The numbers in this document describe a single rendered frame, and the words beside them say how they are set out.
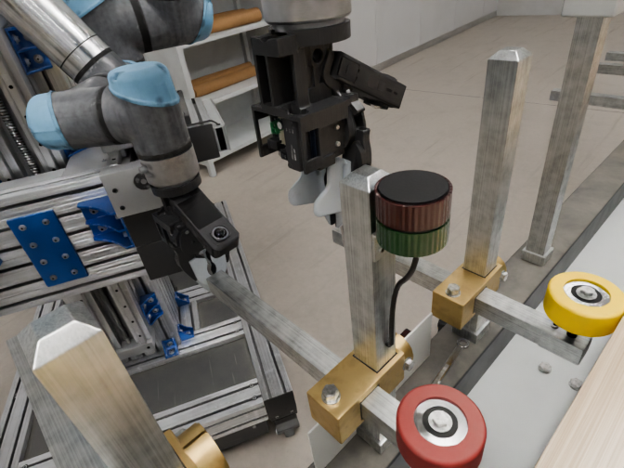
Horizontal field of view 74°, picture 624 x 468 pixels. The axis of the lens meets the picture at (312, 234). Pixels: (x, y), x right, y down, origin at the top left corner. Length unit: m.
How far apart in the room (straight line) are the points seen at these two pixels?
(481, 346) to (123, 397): 0.60
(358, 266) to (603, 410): 0.26
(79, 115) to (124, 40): 0.32
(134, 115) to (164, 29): 0.37
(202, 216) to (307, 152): 0.26
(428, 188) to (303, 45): 0.15
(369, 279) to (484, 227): 0.26
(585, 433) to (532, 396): 0.37
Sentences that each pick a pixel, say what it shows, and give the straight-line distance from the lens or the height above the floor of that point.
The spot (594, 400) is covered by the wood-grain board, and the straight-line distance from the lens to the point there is 0.49.
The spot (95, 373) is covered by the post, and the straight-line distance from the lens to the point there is 0.26.
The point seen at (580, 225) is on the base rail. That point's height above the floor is 0.70.
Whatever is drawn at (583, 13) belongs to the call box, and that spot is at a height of 1.16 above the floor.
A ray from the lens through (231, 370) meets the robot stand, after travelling 1.40.
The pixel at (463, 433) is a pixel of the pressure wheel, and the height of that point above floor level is 0.90.
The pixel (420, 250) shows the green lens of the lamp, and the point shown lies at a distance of 0.33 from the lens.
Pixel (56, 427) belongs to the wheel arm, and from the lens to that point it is 0.45.
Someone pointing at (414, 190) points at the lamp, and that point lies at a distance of 0.33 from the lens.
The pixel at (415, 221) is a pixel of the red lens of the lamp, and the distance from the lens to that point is 0.32.
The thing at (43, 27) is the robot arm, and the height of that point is 1.23.
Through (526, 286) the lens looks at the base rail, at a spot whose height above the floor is 0.70.
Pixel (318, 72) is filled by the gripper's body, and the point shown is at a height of 1.18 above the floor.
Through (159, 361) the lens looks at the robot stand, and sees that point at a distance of 1.50.
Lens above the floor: 1.27
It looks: 34 degrees down
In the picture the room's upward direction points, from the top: 8 degrees counter-clockwise
